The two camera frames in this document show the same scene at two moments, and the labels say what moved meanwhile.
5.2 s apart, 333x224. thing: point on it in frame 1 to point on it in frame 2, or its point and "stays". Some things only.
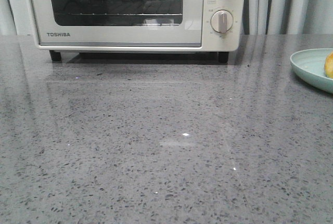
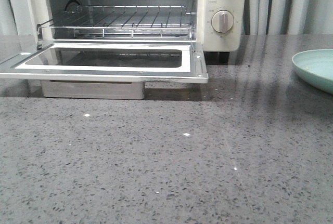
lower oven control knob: [221, 21] stays
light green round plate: [309, 65] stays
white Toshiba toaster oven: [129, 13] stays
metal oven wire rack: [161, 7] to [145, 21]
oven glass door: [118, 10] to [149, 61]
